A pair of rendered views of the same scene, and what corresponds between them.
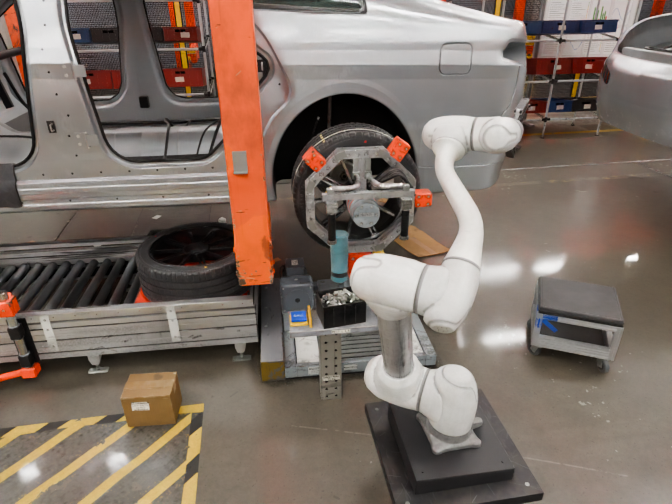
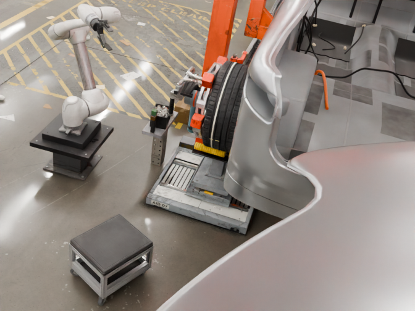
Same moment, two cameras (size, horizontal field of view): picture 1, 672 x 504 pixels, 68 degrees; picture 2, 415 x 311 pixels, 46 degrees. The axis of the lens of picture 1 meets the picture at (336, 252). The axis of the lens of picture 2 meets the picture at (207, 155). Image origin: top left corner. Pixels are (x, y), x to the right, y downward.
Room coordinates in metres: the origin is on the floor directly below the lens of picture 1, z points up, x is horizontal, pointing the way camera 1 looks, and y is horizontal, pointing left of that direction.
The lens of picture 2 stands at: (3.32, -3.19, 2.60)
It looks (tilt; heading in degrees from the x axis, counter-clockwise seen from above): 35 degrees down; 107
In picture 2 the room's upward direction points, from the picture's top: 11 degrees clockwise
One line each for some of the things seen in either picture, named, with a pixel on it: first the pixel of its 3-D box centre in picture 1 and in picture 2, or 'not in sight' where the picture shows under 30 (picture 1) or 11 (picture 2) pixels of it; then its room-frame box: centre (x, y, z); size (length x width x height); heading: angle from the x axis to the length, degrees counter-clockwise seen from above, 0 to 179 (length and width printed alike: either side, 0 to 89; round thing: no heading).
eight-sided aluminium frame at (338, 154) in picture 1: (360, 201); (208, 101); (2.31, -0.12, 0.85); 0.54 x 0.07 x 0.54; 97
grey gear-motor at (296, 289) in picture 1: (296, 289); not in sight; (2.44, 0.23, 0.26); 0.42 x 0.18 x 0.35; 7
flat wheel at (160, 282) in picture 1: (198, 262); not in sight; (2.53, 0.80, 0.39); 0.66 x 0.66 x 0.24
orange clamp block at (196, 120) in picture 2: (421, 197); (197, 121); (2.36, -0.43, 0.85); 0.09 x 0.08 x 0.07; 97
